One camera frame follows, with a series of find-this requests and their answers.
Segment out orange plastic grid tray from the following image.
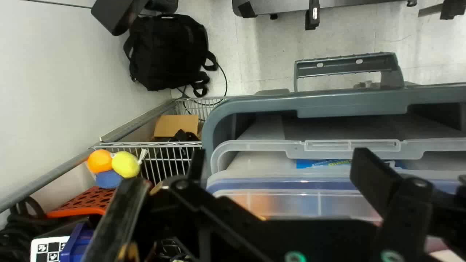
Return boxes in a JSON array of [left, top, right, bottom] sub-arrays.
[[47, 186, 118, 220]]

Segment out black cable bundle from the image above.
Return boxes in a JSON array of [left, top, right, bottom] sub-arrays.
[[0, 195, 91, 262]]

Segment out yellow ball toy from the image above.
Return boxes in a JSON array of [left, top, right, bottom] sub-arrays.
[[111, 150, 143, 179]]

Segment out clear plastic tray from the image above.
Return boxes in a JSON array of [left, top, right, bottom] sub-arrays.
[[209, 137, 466, 183]]

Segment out grey metal bar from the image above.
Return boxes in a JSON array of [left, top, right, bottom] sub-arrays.
[[230, 0, 420, 32]]

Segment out orange round plushy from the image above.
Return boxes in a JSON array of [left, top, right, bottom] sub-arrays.
[[86, 149, 117, 176]]

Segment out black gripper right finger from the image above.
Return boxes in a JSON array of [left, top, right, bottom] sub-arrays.
[[350, 147, 405, 217]]

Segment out black stand foot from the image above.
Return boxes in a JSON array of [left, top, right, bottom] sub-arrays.
[[91, 0, 179, 36]]

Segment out clear container blue clips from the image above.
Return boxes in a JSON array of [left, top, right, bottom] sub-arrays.
[[206, 166, 466, 226]]

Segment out black white marker card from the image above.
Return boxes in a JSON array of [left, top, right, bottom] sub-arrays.
[[29, 234, 72, 262]]

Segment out cardboard box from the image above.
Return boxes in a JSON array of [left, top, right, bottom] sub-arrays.
[[153, 114, 203, 143]]

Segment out grey tote with lid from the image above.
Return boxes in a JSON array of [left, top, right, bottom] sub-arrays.
[[200, 51, 466, 192]]

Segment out black backpack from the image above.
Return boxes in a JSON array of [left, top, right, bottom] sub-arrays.
[[123, 13, 220, 99]]

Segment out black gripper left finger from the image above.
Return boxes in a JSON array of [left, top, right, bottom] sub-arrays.
[[185, 147, 210, 189]]

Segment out white wire basket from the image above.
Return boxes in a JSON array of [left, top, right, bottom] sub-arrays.
[[92, 96, 226, 186]]

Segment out grey metal shelf rail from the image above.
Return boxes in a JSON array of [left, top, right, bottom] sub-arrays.
[[0, 99, 178, 213]]

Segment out thin black cable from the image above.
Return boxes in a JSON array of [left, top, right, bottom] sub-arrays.
[[174, 61, 230, 108]]

